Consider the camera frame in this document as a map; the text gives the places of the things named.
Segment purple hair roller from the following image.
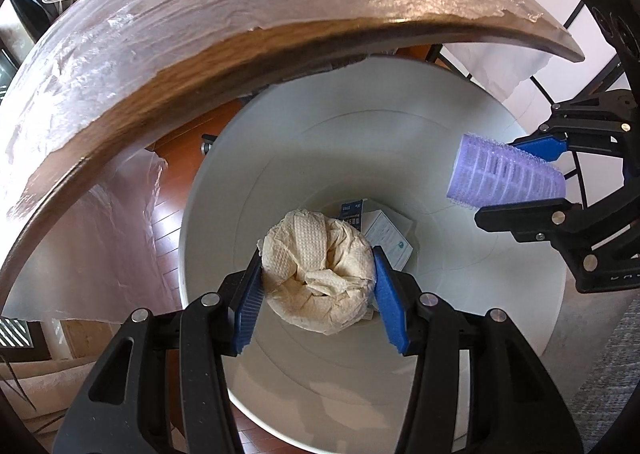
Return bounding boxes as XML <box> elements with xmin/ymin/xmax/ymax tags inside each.
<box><xmin>446</xmin><ymin>133</ymin><xmax>567</xmax><ymax>209</ymax></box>

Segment grey carpet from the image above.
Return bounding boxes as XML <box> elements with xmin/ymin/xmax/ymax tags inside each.
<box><xmin>565</xmin><ymin>284</ymin><xmax>640</xmax><ymax>435</ymax></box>

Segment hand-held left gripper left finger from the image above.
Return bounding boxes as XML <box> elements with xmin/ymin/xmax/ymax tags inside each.
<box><xmin>52</xmin><ymin>248</ymin><xmax>266</xmax><ymax>454</ymax></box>

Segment white purple medicine box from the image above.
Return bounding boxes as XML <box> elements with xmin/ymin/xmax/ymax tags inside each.
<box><xmin>361</xmin><ymin>209</ymin><xmax>415</xmax><ymax>271</ymax></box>

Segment beige paper towel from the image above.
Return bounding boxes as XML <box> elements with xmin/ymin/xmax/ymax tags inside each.
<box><xmin>256</xmin><ymin>208</ymin><xmax>378</xmax><ymax>335</ymax></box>

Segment blue red medicine box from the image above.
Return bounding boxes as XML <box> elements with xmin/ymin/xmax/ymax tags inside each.
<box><xmin>339</xmin><ymin>201</ymin><xmax>368</xmax><ymax>230</ymax></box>

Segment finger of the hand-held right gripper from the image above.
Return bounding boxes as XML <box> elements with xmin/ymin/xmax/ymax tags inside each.
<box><xmin>474</xmin><ymin>184</ymin><xmax>640</xmax><ymax>294</ymax></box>
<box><xmin>510</xmin><ymin>91</ymin><xmax>638</xmax><ymax>164</ymax></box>

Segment white trash bin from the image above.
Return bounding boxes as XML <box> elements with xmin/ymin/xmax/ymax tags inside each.
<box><xmin>179</xmin><ymin>57</ymin><xmax>568</xmax><ymax>454</ymax></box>

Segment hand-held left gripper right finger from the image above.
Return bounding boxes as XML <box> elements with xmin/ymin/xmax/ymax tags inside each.
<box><xmin>371</xmin><ymin>245</ymin><xmax>586</xmax><ymax>454</ymax></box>

